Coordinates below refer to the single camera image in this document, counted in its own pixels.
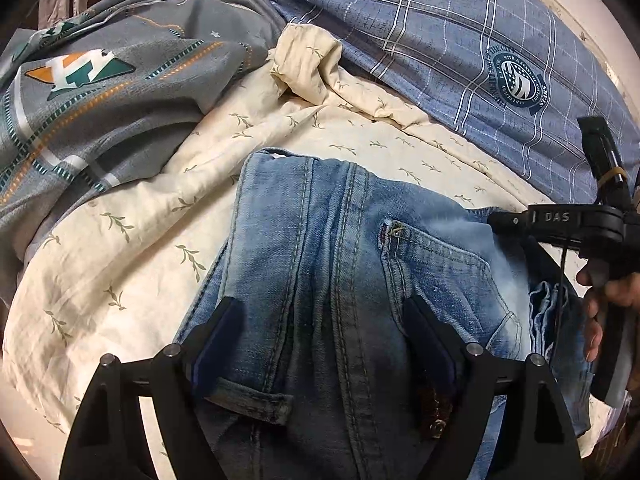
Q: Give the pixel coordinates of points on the person's right hand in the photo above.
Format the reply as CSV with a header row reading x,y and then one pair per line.
x,y
623,293

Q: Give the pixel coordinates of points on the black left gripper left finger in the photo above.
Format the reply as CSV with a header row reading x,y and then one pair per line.
x,y
107,439

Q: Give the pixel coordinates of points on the blue denim jeans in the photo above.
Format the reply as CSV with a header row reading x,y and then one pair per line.
x,y
322,254

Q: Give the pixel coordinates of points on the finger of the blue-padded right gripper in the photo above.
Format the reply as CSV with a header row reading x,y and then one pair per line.
x,y
509,223

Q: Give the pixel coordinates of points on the grey patterned blanket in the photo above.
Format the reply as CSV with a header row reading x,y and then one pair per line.
x,y
104,98

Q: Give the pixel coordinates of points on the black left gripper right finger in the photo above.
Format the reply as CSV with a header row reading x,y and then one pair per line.
x,y
501,417

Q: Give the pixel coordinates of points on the blue plaid duvet with emblem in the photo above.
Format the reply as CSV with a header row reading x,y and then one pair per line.
x,y
507,75

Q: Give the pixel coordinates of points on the cream leaf-print quilt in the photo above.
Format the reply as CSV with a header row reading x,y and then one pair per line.
x,y
118,273

